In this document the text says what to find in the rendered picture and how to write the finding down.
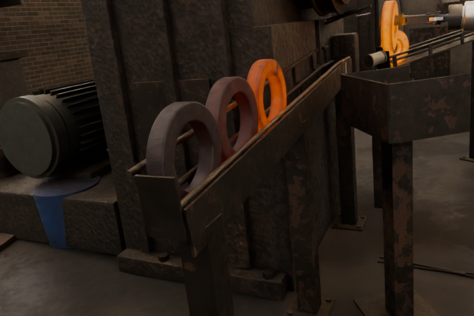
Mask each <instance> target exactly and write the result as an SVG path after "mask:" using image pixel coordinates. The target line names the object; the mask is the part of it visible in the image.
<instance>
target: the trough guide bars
mask: <svg viewBox="0 0 474 316"><path fill-rule="evenodd" d="M462 31H463V29H461V30H457V31H454V32H450V33H448V34H445V35H442V36H439V37H436V38H433V39H429V40H426V41H424V42H420V43H417V44H414V45H411V46H409V50H406V51H403V52H400V53H397V54H394V55H391V56H390V59H391V58H392V60H390V63H392V62H393V67H397V61H398V60H401V59H404V58H406V57H409V56H412V55H415V54H416V55H418V54H420V53H421V52H424V51H427V50H428V54H429V55H430V56H432V49H434V48H435V47H439V46H442V45H444V44H451V43H452V42H454V41H456V40H461V45H463V44H464V37H468V36H471V35H474V32H472V31H465V32H462ZM458 32H460V33H458ZM469 32H472V33H470V34H467V33H469ZM456 33H458V34H456ZM454 34H455V35H454ZM465 34H467V35H465ZM458 36H460V37H458ZM443 37H445V38H443ZM455 37H457V38H455ZM440 38H443V39H440ZM452 38H455V39H452ZM438 39H439V40H438ZM434 40H437V41H434ZM446 40H448V41H446ZM431 41H434V42H431ZM443 41H446V42H443ZM428 42H431V43H428ZM440 42H442V43H440ZM425 43H427V44H425ZM437 43H440V44H437ZM421 44H423V45H421ZM434 44H436V45H434ZM420 45H421V46H420ZM432 45H434V46H432ZM413 47H415V48H413ZM425 47H428V48H426V49H423V48H425ZM411 48H412V49H411ZM420 49H422V50H420ZM413 51H416V52H413ZM411 52H413V53H411ZM406 53H411V54H407V55H405V56H401V57H399V58H397V56H400V55H402V54H406Z"/></svg>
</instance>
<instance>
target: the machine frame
mask: <svg viewBox="0 0 474 316"><path fill-rule="evenodd" d="M80 2H81V7H82V11H83V18H84V22H85V29H86V33H87V40H88V44H89V50H90V57H91V61H92V68H93V72H94V77H95V84H96V88H97V95H98V99H99V106H100V110H101V114H102V121H103V125H104V132H105V136H106V141H107V147H108V152H109V158H110V163H111V170H112V174H113V178H114V185H115V189H116V196H117V200H118V208H119V212H120V216H121V223H122V227H123V234H124V238H125V242H126V249H125V250H124V251H123V252H122V253H120V254H119V255H117V260H118V266H119V270H120V271H122V272H129V273H133V274H140V275H144V276H149V277H155V278H160V279H166V280H171V281H177V282H182V283H185V281H184V276H183V268H182V262H181V254H180V249H179V244H178V241H176V240H171V239H165V238H155V237H150V236H148V235H147V229H146V225H145V220H144V216H143V213H142V207H141V204H140V198H139V195H138V190H137V186H136V183H135V177H134V176H132V177H130V178H129V177H127V176H126V172H127V170H129V169H131V168H132V167H134V166H135V165H137V164H139V163H140V162H141V161H143V160H144V159H146V151H147V142H148V138H149V135H150V131H151V129H152V126H153V123H154V121H155V120H156V118H157V117H158V115H159V114H160V112H161V111H162V110H163V109H164V108H165V107H167V106H169V105H170V104H172V103H174V102H199V103H201V104H203V105H204V106H206V102H207V98H208V95H209V92H210V90H211V89H212V86H213V85H214V84H215V83H216V82H217V81H218V80H219V79H221V78H224V77H236V76H238V77H241V78H244V79H245V80H246V81H247V77H248V73H249V71H250V68H251V66H252V65H253V64H254V63H255V62H256V61H257V60H260V59H274V60H275V61H276V62H277V63H278V64H279V65H280V67H281V69H282V70H284V69H285V68H287V67H288V66H290V65H291V64H293V63H295V62H296V61H297V60H299V59H301V58H303V57H304V56H305V55H307V54H309V53H310V52H311V51H313V50H315V49H319V51H318V52H316V53H314V60H315V68H319V67H320V66H321V65H323V64H325V52H324V50H322V47H324V46H327V45H328V46H329V48H328V49H327V60H328V61H332V56H333V53H332V36H333V35H337V34H344V19H343V18H342V19H340V20H337V21H334V22H333V23H330V24H327V25H324V23H326V22H328V21H329V20H327V18H331V16H332V13H329V14H328V15H327V16H323V17H322V16H319V15H318V14H317V13H316V12H315V10H314V8H307V9H299V8H297V7H296V6H295V4H294V3H293V1H292V0H80ZM310 143H311V154H312V174H313V185H314V196H315V216H316V227H317V247H318V246H319V245H320V243H321V241H322V239H323V238H324V235H325V234H326V232H327V230H328V228H329V226H330V224H331V223H332V221H333V219H334V217H335V215H336V213H337V212H338V210H339V208H340V206H341V201H340V187H339V160H338V147H337V132H336V105H335V97H334V98H333V99H332V100H331V101H330V103H328V105H327V106H326V107H325V108H324V109H323V110H322V111H321V113H320V114H319V115H318V116H317V118H316V119H315V120H314V121H313V122H312V123H311V124H310ZM198 160H199V148H198V140H197V138H196V135H195V134H194V135H193V136H191V137H190V138H188V139H187V140H186V141H184V142H182V143H181V144H180V145H178V146H177V147H175V152H174V166H175V171H176V176H177V179H180V178H181V177H182V176H184V175H185V174H186V173H188V172H189V171H190V170H191V169H192V168H193V167H195V166H196V165H197V164H198ZM135 175H136V174H135ZM224 235H225V241H226V252H227V258H228V264H229V275H230V281H231V292H235V293H242V294H246V295H250V296H257V297H261V298H268V299H272V300H280V301H281V300H283V299H284V296H285V295H286V293H287V291H292V292H293V291H295V289H296V277H295V268H294V259H293V243H292V234H291V218H290V209H289V200H288V183H287V175H286V158H285V155H284V156H283V157H282V158H281V159H280V160H279V161H278V162H277V163H276V165H275V166H274V167H273V168H272V170H271V171H270V172H269V173H268V174H267V175H266V176H265V177H264V178H263V180H262V181H261V182H260V183H259V184H258V186H257V187H256V188H255V189H254V191H253V192H252V193H251V194H249V196H248V197H247V198H246V199H245V201H244V202H243V203H242V204H241V206H240V207H239V208H238V209H237V210H236V211H235V212H234V213H233V214H232V215H231V217H230V218H229V219H228V220H227V221H226V223H225V224H224Z"/></svg>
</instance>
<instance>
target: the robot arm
mask: <svg viewBox="0 0 474 316"><path fill-rule="evenodd" d="M381 19H382V17H381V16H380V17H379V26H381ZM441 22H448V23H447V30H460V29H461V28H463V31H464V32H465V31H472V32H474V1H466V2H465V5H464V6H462V4H452V5H449V12H448V13H447V14H442V12H441V11H436V12H435V13H426V14H424V15H412V16H408V15H406V16H405V15H404V13H402V15H401V16H395V17H394V25H402V26H404V25H406V24H426V25H441Z"/></svg>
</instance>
